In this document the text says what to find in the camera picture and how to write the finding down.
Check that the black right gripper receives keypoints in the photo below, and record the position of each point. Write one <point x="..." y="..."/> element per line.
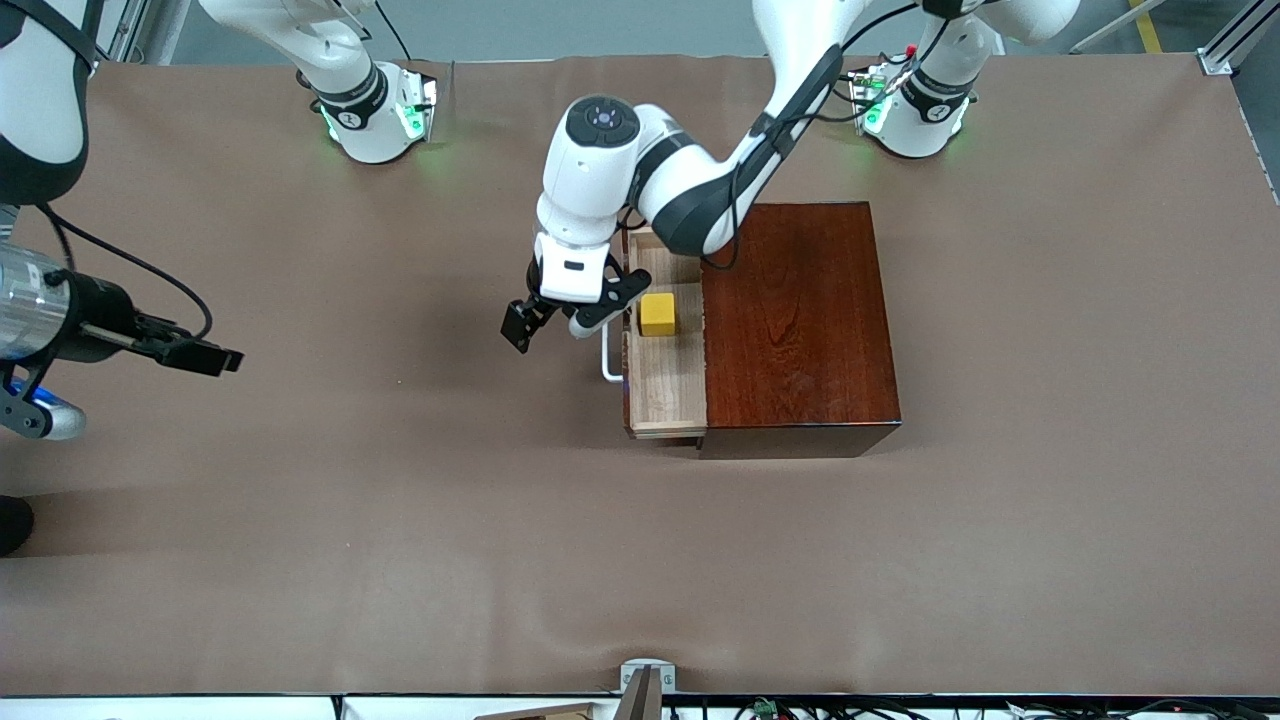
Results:
<point x="100" y="306"/>

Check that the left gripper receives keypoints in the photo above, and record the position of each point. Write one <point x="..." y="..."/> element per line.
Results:
<point x="534" y="304"/>

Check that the yellow block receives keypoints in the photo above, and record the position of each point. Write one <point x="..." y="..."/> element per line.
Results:
<point x="657" y="315"/>

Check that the dark brown wooden cabinet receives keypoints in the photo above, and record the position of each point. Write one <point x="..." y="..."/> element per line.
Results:
<point x="800" y="330"/>

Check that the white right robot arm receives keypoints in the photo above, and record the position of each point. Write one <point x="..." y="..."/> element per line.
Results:
<point x="40" y="110"/>

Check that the black rounded object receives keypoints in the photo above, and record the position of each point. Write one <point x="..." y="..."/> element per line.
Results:
<point x="12" y="525"/>

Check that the large table cover mat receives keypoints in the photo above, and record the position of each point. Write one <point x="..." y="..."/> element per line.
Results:
<point x="400" y="550"/>

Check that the brown cardboard piece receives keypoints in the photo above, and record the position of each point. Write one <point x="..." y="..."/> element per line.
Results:
<point x="540" y="712"/>

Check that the grey metal clamp bracket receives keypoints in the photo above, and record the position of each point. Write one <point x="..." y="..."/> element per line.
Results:
<point x="668" y="680"/>

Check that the grey brown post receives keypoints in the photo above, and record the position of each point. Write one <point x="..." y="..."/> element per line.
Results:
<point x="640" y="700"/>

